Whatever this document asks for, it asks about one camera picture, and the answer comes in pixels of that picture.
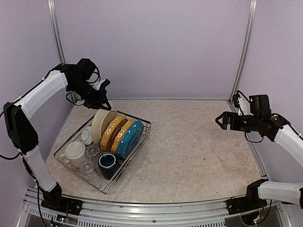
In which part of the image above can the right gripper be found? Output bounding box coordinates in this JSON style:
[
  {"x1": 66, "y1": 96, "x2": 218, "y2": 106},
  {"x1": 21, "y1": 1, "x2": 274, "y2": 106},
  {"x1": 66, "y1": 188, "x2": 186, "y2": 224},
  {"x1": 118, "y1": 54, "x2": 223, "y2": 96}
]
[{"x1": 216, "y1": 111, "x2": 261, "y2": 132}]

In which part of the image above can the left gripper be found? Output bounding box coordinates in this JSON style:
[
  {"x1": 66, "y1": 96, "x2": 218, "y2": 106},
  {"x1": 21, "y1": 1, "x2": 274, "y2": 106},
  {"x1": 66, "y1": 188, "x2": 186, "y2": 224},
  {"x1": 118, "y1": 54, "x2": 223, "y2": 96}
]
[{"x1": 69, "y1": 78, "x2": 111, "y2": 111}]

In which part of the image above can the cream bird plate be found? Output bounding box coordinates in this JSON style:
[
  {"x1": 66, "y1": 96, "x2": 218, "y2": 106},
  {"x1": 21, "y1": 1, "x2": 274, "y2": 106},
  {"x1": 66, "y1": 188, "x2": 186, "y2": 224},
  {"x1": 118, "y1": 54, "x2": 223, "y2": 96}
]
[{"x1": 91, "y1": 109, "x2": 117, "y2": 145}]

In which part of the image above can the yellow dotted plate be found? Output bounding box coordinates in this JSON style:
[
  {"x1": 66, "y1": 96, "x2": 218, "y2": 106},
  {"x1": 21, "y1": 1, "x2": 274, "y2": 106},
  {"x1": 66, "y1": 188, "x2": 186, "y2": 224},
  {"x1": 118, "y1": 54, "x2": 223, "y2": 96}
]
[
  {"x1": 111, "y1": 118, "x2": 136, "y2": 155},
  {"x1": 100, "y1": 114, "x2": 127, "y2": 151}
]

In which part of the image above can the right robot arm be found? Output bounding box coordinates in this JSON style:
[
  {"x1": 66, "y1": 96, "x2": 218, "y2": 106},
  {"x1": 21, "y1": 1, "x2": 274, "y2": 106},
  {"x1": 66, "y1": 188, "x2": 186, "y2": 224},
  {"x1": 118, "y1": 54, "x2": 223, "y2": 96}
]
[{"x1": 215, "y1": 91, "x2": 303, "y2": 214}]

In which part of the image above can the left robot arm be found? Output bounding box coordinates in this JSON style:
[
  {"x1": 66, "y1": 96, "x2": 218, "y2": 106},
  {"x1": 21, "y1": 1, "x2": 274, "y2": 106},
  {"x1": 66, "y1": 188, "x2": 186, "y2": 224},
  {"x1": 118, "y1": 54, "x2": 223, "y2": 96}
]
[{"x1": 1, "y1": 58, "x2": 111, "y2": 210}]

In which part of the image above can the dark teal striped bowl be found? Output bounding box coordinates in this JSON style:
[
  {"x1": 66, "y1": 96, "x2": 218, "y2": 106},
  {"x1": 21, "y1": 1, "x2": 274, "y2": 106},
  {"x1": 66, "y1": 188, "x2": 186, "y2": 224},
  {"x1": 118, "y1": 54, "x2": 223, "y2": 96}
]
[{"x1": 81, "y1": 126, "x2": 93, "y2": 146}]

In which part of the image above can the blue dotted plate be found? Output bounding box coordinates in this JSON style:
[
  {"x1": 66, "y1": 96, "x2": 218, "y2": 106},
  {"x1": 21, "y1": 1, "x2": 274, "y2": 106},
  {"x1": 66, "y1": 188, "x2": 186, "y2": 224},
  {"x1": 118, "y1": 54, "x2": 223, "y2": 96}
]
[{"x1": 116, "y1": 120, "x2": 144, "y2": 159}]

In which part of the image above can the clear glass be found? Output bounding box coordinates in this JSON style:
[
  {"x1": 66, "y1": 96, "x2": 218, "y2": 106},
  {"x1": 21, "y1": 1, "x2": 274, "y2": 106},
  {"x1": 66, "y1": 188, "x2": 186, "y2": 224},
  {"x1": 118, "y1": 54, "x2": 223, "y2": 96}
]
[
  {"x1": 85, "y1": 144, "x2": 101, "y2": 163},
  {"x1": 80, "y1": 160, "x2": 94, "y2": 176}
]

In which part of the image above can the white cup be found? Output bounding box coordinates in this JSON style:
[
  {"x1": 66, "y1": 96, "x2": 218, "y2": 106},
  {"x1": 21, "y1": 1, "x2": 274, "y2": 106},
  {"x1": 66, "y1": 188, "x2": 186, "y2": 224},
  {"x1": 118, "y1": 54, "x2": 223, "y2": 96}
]
[{"x1": 59, "y1": 141, "x2": 86, "y2": 168}]

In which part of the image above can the dark blue mug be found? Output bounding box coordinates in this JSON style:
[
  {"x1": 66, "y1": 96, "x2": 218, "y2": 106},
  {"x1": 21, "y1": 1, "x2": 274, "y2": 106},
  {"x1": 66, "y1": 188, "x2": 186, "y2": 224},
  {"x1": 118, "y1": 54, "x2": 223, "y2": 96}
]
[{"x1": 98, "y1": 153, "x2": 120, "y2": 180}]

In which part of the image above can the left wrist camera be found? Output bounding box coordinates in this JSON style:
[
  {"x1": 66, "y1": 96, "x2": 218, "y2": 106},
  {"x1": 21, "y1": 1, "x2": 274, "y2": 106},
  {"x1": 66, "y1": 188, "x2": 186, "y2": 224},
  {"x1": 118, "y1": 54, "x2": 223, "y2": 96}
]
[{"x1": 92, "y1": 79, "x2": 110, "y2": 90}]

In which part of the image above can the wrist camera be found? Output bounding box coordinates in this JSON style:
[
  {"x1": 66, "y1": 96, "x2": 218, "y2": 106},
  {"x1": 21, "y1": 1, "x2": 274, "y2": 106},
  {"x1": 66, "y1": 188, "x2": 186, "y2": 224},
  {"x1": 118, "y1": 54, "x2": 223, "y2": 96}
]
[
  {"x1": 232, "y1": 94, "x2": 247, "y2": 116},
  {"x1": 92, "y1": 79, "x2": 110, "y2": 90}
]

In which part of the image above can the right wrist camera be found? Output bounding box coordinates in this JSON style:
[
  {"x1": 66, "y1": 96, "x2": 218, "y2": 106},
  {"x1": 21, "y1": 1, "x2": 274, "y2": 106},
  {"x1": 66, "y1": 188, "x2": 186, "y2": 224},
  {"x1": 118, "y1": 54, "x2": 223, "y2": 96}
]
[{"x1": 232, "y1": 94, "x2": 247, "y2": 116}]

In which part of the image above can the wire dish rack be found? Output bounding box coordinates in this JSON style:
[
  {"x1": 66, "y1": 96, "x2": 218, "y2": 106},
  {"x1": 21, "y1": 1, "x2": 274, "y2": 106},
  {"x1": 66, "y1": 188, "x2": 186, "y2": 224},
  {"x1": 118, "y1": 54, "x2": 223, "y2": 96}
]
[{"x1": 54, "y1": 109, "x2": 151, "y2": 194}]

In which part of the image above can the right aluminium post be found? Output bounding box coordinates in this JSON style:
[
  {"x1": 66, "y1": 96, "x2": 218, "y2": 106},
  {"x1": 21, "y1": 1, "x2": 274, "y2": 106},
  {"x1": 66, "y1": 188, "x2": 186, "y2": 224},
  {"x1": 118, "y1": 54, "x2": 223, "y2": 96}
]
[{"x1": 229, "y1": 0, "x2": 257, "y2": 102}]

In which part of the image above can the aluminium post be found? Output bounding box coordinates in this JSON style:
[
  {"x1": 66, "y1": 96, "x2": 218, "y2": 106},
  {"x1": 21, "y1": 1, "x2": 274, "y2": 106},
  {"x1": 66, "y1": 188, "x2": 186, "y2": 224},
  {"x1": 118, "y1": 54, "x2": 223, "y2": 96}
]
[
  {"x1": 47, "y1": 0, "x2": 66, "y2": 63},
  {"x1": 229, "y1": 0, "x2": 257, "y2": 102}
]

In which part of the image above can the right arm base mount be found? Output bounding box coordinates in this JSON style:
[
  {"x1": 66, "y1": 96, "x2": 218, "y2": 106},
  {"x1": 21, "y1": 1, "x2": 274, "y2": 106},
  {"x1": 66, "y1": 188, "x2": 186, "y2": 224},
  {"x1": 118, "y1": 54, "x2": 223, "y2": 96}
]
[{"x1": 226, "y1": 196, "x2": 267, "y2": 215}]

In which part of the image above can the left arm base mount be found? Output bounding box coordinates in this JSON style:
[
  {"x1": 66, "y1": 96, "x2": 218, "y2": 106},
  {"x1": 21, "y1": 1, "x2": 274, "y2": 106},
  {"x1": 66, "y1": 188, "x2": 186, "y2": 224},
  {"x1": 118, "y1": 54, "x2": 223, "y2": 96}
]
[{"x1": 41, "y1": 197, "x2": 83, "y2": 216}]

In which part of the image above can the left aluminium post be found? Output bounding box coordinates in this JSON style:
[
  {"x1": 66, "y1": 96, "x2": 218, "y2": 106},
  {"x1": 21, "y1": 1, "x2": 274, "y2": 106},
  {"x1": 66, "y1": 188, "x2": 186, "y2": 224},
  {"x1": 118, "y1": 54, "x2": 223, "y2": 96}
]
[{"x1": 47, "y1": 0, "x2": 66, "y2": 63}]

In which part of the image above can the aluminium front rail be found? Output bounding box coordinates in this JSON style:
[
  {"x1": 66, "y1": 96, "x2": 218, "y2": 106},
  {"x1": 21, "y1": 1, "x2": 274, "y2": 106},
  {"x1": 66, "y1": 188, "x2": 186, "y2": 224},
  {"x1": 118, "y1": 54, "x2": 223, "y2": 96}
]
[{"x1": 16, "y1": 188, "x2": 292, "y2": 227}]

